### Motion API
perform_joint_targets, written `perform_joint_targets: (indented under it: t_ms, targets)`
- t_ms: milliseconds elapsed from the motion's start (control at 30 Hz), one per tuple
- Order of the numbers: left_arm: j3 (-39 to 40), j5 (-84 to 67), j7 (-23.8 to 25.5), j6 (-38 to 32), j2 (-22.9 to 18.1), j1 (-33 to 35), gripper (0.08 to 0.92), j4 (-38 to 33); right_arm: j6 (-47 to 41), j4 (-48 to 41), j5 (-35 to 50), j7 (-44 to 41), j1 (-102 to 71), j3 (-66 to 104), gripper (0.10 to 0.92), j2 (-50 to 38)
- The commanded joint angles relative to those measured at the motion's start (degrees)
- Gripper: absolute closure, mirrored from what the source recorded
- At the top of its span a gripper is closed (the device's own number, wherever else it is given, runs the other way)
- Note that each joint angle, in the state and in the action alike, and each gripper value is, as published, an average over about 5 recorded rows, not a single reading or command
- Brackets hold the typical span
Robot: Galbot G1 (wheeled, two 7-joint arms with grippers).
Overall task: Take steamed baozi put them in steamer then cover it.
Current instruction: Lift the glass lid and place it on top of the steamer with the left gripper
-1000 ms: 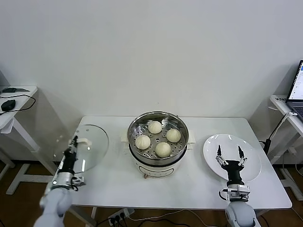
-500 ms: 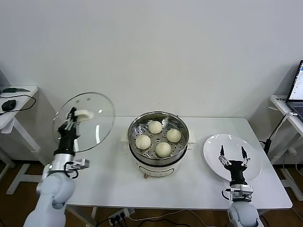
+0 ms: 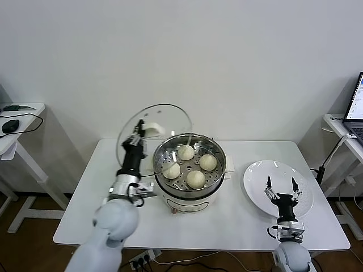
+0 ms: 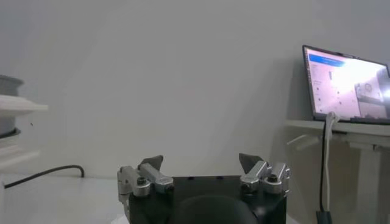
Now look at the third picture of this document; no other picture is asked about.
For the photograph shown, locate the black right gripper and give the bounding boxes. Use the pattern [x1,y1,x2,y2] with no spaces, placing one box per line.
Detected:
[264,175,303,219]

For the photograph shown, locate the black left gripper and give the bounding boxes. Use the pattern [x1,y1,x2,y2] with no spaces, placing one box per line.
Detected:
[120,118,149,174]

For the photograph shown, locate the round glass pot lid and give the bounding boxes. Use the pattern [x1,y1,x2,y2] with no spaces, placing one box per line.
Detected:
[115,103,193,179]

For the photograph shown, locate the white steamed baozi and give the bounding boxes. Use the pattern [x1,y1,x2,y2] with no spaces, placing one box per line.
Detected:
[186,170,206,189]
[178,144,195,162]
[163,163,182,180]
[199,154,218,171]

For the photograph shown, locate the stainless steel steamer basket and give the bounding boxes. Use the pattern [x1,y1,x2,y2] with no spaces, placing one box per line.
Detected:
[152,133,227,199]

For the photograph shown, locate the white round plate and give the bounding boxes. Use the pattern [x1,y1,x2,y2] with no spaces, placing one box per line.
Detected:
[242,160,314,220]

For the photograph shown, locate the white electric cooker pot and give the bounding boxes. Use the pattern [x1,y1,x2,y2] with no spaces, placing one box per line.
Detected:
[144,154,236,215]

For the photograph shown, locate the white side desk with laptop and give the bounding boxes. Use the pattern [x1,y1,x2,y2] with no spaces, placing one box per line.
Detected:
[322,113,363,233]

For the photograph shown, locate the open grey laptop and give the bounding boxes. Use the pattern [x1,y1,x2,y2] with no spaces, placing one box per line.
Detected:
[341,72,363,139]

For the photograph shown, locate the white side desk with mouse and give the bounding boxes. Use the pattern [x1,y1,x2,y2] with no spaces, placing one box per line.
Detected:
[0,103,71,235]

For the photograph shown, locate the white power strip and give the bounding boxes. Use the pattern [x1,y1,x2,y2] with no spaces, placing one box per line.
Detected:
[129,250,162,270]

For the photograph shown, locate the black computer mouse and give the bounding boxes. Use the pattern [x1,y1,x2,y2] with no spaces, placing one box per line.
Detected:
[1,119,20,134]

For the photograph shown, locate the flat dark green object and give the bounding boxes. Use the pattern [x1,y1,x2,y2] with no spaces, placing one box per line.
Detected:
[2,104,37,112]

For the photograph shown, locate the black clamp post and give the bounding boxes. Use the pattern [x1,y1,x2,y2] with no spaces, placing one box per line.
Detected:
[310,166,326,185]

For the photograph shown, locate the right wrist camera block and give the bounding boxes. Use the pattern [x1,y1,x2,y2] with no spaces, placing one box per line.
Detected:
[268,220,306,241]

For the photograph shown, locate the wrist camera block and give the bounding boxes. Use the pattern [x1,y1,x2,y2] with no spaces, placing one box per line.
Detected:
[129,182,158,199]
[268,220,306,241]

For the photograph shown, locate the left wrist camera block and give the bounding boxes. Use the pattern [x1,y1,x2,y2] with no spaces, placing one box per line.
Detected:
[129,182,158,199]

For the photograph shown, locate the white laptop charger cable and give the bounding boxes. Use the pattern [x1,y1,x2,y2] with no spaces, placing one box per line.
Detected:
[320,133,357,169]

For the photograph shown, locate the white floor cable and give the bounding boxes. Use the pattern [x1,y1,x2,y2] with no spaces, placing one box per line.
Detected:
[153,250,250,272]

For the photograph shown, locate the black mouse cable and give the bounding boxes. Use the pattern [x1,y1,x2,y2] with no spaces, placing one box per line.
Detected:
[0,113,44,139]

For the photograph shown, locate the black floor cable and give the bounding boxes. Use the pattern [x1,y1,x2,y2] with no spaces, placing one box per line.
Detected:
[121,259,227,272]

